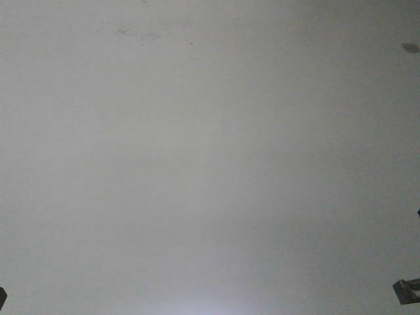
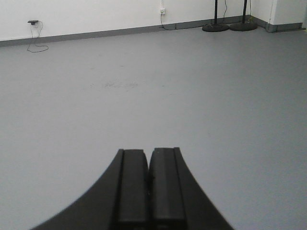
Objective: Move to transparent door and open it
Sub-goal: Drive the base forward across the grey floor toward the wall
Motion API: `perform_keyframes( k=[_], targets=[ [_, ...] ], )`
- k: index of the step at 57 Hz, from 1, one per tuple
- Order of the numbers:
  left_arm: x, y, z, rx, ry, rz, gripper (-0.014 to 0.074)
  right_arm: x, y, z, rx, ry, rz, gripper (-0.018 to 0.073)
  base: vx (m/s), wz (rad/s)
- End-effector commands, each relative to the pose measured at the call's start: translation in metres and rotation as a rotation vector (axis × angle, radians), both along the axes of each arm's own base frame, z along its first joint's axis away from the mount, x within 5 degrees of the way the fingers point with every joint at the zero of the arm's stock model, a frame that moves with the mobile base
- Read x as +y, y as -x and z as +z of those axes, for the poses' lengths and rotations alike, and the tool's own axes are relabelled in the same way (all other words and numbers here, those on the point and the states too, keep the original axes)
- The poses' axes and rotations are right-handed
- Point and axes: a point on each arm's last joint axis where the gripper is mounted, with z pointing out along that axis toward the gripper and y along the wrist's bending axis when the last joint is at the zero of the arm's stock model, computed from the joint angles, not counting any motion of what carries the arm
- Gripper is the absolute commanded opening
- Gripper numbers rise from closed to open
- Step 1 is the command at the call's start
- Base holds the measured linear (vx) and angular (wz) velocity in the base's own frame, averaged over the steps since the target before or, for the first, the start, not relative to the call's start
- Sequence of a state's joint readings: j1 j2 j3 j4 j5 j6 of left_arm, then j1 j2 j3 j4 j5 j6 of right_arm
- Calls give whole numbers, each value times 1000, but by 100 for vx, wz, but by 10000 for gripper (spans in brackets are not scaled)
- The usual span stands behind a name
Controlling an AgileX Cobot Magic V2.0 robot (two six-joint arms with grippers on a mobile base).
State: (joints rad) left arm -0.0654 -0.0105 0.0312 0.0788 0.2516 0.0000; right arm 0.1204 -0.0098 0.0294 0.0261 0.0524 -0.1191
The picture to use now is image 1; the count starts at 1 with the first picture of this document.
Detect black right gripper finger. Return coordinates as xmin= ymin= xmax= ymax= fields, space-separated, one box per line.
xmin=392 ymin=279 xmax=420 ymax=305

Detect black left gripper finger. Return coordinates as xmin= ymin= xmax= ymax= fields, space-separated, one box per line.
xmin=0 ymin=287 xmax=7 ymax=306

